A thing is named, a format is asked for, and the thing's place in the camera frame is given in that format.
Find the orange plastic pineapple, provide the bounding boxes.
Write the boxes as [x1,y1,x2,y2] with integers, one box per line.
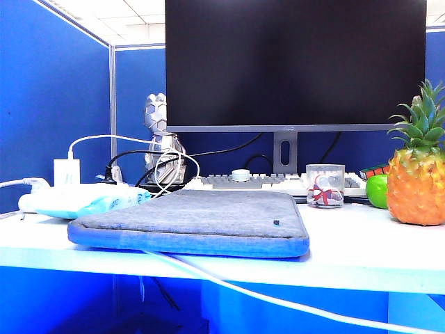
[386,79,445,227]

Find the gray laptop sleeve bag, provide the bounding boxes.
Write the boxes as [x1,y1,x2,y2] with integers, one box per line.
[67,189,311,259]

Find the white gray mechanical keyboard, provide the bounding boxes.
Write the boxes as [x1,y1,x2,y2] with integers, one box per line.
[184,169,370,198]

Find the gray monitor stand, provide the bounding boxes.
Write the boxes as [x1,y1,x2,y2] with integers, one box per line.
[273,131,299,175]

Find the silver robot figurine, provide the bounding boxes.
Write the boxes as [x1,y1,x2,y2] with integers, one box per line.
[143,93,188,185]

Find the clear plastic cup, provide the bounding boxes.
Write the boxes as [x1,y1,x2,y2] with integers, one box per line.
[305,164,346,209]

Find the light blue tissue pack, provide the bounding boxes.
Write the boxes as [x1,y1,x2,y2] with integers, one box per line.
[34,186,152,220]

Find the black computer monitor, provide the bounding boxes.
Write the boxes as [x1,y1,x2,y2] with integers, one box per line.
[164,0,428,134]

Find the rubik's cube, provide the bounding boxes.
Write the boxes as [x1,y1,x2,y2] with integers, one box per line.
[359,164,391,181]

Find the white charger block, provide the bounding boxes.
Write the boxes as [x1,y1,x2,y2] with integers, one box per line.
[53,158,81,186]

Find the green plastic apple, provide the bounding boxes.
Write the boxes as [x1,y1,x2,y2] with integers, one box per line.
[365,174,389,210]

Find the white power strip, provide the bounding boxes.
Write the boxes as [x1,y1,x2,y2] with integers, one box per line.
[17,182,140,213]

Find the black monitor cable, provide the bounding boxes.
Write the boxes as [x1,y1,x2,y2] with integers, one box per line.
[318,132,343,165]
[186,132,265,158]

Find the looped thin white cable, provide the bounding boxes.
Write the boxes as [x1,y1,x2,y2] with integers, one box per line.
[154,148,201,200]

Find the black plug with cable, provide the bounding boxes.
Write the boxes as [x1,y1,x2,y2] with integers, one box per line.
[103,149,182,184]

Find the white charger cable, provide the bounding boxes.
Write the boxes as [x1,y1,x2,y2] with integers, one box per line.
[67,134,164,161]

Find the gray partition post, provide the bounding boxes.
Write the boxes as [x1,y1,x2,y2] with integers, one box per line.
[108,43,118,161]

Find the long thick white cable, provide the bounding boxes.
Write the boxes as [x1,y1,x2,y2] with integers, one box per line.
[141,248,445,334]

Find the white plug with cable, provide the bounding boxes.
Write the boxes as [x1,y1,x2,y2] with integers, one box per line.
[0,177,50,191]

